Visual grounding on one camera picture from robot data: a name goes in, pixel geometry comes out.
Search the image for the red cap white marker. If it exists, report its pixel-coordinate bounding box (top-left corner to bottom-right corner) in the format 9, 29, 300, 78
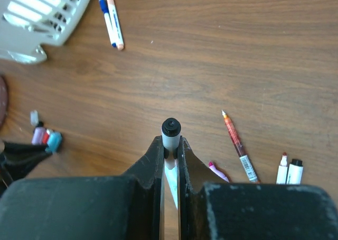
276, 152, 288, 184

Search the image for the black capped white marker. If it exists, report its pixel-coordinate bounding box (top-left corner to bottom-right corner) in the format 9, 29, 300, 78
161, 117, 181, 170

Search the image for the red capped white marker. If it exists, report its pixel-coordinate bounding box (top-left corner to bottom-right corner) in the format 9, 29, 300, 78
286, 159, 304, 184

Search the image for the blue capped white marker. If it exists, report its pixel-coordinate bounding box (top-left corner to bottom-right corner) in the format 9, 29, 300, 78
99, 0, 117, 48

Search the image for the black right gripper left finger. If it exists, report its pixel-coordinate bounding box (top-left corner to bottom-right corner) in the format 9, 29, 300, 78
1, 136, 164, 239

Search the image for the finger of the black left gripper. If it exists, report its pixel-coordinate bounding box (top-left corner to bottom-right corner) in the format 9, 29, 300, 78
1, 141, 53, 187

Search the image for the pink dotted plate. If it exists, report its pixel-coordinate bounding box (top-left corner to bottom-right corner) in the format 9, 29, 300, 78
0, 75, 9, 127

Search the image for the red ink gel pen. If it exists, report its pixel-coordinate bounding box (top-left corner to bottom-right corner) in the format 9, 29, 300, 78
221, 110, 260, 183

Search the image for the small black cap piece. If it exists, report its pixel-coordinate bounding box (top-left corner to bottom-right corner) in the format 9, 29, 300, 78
36, 121, 44, 127

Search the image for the purple highlighter marker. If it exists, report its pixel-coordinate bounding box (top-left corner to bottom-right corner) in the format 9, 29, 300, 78
209, 161, 230, 182

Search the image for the clear gel pen cap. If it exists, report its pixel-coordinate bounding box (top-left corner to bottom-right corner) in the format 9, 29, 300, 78
30, 110, 40, 126

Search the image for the purple highlighter cap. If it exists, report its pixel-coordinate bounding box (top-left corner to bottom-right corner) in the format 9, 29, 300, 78
31, 127, 46, 145

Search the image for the light blue marker cap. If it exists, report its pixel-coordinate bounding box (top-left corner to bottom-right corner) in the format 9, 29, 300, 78
45, 132, 62, 153

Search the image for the white plastic basket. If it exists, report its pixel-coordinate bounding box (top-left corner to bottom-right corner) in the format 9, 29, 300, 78
1, 0, 90, 64

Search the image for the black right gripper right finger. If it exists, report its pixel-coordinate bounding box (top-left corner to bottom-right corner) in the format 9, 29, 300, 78
177, 138, 337, 239

